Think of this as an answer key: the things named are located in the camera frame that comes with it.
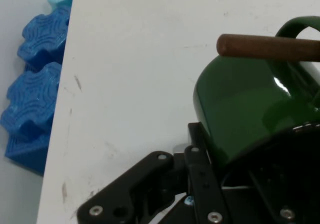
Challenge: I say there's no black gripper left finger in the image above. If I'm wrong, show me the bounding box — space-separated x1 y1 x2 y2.
76 122 226 224

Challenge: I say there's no green enamel mug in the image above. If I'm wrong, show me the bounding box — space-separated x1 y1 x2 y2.
192 15 320 168

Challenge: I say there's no dark blue foam tile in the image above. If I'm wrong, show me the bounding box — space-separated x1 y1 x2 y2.
16 4 71 72
0 61 63 177

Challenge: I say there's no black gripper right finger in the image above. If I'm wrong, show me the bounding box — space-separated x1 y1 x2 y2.
221 123 320 224

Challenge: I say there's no brown wooden mug tree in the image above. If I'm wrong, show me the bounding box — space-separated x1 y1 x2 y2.
216 33 320 63

